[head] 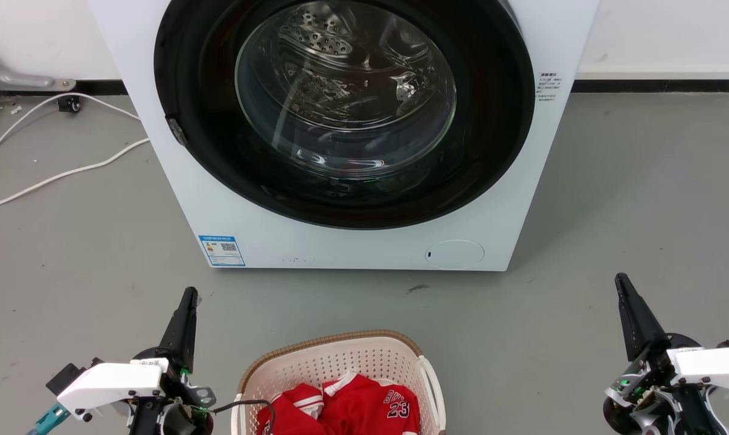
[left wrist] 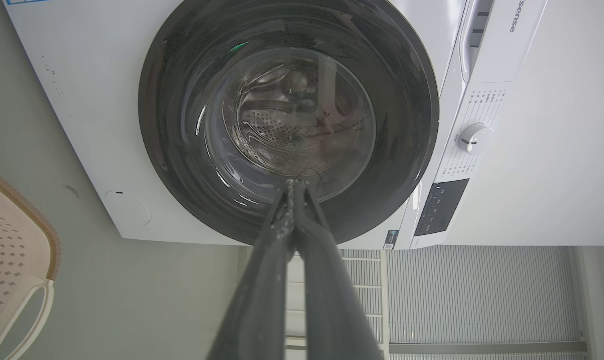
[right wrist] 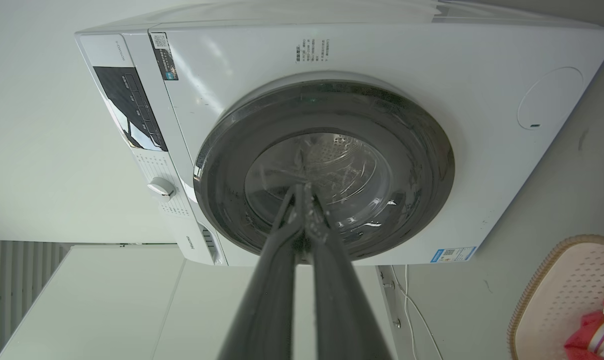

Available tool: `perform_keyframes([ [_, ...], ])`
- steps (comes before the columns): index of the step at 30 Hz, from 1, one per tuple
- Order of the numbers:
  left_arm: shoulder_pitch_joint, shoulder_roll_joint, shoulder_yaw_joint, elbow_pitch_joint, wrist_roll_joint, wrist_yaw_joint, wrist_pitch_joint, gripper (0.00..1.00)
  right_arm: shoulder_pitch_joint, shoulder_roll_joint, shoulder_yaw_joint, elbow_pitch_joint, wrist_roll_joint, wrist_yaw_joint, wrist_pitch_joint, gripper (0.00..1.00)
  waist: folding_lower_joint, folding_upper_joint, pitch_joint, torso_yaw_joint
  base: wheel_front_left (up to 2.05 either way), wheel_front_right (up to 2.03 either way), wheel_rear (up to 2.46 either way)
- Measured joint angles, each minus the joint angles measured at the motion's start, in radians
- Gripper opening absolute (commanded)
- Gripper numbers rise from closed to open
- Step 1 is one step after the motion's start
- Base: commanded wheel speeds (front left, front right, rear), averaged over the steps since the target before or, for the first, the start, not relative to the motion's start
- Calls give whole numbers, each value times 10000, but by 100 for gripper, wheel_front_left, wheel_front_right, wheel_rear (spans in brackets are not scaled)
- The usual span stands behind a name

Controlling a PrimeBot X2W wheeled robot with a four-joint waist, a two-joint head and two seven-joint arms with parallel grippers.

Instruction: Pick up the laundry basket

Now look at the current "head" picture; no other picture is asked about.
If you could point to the round white filter cover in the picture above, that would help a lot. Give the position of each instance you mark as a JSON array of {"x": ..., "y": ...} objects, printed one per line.
[{"x": 455, "y": 254}]

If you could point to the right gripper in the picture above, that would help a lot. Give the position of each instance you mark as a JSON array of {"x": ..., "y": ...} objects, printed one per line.
[{"x": 648, "y": 386}]

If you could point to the white front-load washing machine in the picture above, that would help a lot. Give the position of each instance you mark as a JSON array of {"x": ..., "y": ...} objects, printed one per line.
[{"x": 352, "y": 248}]

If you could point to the grey drain pipe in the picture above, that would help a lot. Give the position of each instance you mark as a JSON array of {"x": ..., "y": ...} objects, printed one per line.
[{"x": 20, "y": 78}]

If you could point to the white printed warning sticker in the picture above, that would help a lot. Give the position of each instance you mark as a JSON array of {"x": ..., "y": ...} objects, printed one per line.
[{"x": 548, "y": 87}]

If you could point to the blue energy label sticker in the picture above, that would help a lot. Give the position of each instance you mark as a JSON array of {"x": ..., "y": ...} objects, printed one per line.
[{"x": 221, "y": 250}]

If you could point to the teal plastic clip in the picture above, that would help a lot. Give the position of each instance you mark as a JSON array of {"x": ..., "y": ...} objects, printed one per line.
[{"x": 49, "y": 420}]

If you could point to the small black floor fitting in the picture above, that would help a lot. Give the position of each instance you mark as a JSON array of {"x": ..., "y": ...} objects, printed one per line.
[{"x": 69, "y": 104}]

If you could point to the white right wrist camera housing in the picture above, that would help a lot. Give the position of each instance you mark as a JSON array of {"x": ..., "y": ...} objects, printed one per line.
[{"x": 711, "y": 365}]

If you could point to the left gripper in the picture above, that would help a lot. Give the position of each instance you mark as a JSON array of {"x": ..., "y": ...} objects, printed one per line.
[{"x": 177, "y": 396}]

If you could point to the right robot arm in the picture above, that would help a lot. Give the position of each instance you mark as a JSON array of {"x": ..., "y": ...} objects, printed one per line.
[{"x": 699, "y": 414}]

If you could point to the white plastic laundry basket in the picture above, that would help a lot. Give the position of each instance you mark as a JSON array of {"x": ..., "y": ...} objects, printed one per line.
[{"x": 340, "y": 356}]

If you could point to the black round glass washer door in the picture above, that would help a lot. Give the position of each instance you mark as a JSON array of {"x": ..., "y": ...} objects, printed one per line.
[{"x": 346, "y": 115}]

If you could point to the red basketball jersey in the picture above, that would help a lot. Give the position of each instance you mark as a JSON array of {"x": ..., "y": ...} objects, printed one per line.
[{"x": 352, "y": 408}]

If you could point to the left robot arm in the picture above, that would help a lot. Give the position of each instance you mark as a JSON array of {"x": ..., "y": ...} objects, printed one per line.
[{"x": 145, "y": 417}]

